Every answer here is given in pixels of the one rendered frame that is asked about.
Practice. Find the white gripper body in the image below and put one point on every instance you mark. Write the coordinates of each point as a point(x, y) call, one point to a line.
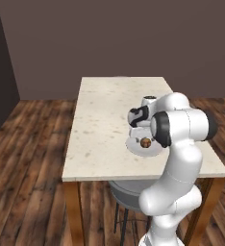
point(140, 132)

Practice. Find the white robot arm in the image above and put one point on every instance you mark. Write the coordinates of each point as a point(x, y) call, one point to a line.
point(181, 160)

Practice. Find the brown chicken drumstick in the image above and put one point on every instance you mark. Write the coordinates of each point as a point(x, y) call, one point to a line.
point(145, 142)

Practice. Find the marble-topped wooden table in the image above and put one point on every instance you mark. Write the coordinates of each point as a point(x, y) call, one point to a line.
point(101, 128)

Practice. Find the grey stool with black legs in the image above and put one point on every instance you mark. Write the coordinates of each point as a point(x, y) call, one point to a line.
point(127, 192)

